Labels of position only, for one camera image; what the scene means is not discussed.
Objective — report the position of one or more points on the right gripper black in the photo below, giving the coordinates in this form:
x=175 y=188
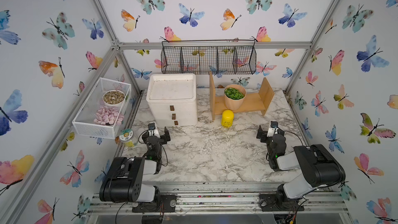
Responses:
x=265 y=135

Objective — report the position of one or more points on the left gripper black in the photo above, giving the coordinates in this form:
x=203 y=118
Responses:
x=164 y=138

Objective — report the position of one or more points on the white drawer cabinet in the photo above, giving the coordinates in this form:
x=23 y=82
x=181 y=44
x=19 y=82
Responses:
x=172 y=99

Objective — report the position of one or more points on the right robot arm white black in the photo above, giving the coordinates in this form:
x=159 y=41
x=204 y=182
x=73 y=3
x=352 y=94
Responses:
x=319 y=169

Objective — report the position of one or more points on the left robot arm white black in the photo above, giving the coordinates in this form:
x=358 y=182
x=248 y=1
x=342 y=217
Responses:
x=124 y=179

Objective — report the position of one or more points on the clear jar sunflower lid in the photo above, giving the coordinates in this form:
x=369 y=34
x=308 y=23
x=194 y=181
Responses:
x=128 y=138

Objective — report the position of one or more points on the wooden shelf stand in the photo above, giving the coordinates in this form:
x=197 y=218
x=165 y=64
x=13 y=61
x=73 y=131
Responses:
x=251 y=102

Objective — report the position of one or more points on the yellow plastic jar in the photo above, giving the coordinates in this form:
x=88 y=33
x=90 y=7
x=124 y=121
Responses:
x=227 y=118

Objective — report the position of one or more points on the pink petal pile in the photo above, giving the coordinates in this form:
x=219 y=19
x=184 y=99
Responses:
x=108 y=116

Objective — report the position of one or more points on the pink pot with green plant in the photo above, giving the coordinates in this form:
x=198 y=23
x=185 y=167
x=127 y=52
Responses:
x=234 y=96

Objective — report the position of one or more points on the white bowl of nuts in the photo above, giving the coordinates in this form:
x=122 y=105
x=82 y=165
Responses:
x=114 y=98

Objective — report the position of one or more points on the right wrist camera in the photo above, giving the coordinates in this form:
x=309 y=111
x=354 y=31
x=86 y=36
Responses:
x=273 y=125

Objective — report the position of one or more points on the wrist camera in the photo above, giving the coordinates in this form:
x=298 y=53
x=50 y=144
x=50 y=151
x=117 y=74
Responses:
x=273 y=125
x=152 y=126

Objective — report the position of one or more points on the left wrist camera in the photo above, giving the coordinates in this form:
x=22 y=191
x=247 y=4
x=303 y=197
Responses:
x=152 y=126

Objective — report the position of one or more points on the white mesh wall basket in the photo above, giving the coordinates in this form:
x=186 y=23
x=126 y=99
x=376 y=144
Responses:
x=83 y=122

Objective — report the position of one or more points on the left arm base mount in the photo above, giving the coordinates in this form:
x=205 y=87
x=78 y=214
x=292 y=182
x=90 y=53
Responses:
x=160 y=204

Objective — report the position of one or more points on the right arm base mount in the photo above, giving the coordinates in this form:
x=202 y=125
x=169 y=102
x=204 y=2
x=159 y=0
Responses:
x=278 y=203

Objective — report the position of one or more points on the black wire wall basket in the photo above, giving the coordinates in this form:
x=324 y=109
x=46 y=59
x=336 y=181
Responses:
x=215 y=57

